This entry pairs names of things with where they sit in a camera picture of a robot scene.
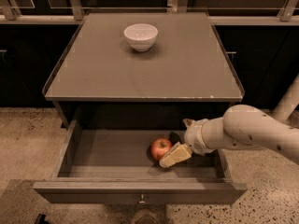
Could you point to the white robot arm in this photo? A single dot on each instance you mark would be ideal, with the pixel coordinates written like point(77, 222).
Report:
point(241, 127)

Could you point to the small metal drawer knob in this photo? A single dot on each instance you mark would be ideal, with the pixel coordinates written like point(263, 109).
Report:
point(142, 199)

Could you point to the open grey top drawer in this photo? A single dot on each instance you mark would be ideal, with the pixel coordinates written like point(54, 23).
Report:
point(115, 167)

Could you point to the white ceramic bowl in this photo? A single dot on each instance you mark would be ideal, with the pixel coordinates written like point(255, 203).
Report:
point(141, 36)

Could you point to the metal railing frame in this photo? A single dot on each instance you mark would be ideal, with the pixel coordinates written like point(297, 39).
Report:
point(219, 12)

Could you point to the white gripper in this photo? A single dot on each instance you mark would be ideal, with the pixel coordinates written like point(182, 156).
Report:
point(193, 136)

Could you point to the black object at floor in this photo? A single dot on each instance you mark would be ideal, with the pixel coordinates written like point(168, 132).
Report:
point(41, 219)

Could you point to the grey cabinet with counter top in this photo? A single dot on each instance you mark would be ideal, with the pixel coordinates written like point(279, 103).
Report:
point(185, 74)

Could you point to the red apple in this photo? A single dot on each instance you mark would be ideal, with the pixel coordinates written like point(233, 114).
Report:
point(159, 147)

